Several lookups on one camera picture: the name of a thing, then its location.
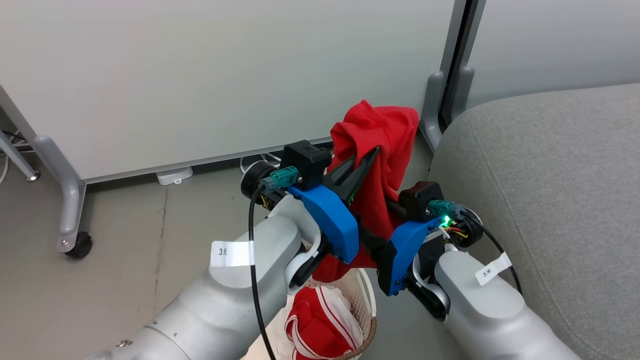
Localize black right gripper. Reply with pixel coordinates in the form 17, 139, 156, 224
358, 199, 485, 255

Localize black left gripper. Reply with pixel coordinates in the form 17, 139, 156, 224
241, 146, 381, 211

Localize plain red garment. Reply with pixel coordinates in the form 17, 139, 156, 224
312, 99, 420, 283

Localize red white striped garment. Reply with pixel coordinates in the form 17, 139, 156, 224
284, 286, 366, 360

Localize white perforated basket brown rim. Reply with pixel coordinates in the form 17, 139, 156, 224
240, 267, 378, 360

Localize grey fabric sofa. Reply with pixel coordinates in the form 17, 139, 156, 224
429, 82, 640, 360

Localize white floor power adapter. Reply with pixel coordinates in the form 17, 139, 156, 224
156, 166, 194, 186

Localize large white partition grey legs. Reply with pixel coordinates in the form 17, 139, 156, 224
0, 0, 468, 253

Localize narrow white partition grey leg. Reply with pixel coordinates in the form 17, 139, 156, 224
452, 0, 640, 126

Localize black caster wheel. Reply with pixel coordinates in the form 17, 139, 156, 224
65, 231, 93, 260

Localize grey metal stand leg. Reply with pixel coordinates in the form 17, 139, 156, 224
0, 131, 41, 182

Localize blue right camera mount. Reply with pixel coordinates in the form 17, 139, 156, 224
377, 216, 443, 297

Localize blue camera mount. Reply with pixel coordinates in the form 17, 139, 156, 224
377, 216, 443, 297
287, 185, 360, 264

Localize blue left camera mount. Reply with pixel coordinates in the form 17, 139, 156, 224
287, 185, 360, 264

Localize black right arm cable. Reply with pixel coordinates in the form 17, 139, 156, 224
429, 199, 523, 296

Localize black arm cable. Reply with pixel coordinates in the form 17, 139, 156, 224
210, 167, 302, 360
429, 199, 523, 296

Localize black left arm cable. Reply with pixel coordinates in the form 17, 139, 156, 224
210, 167, 302, 360

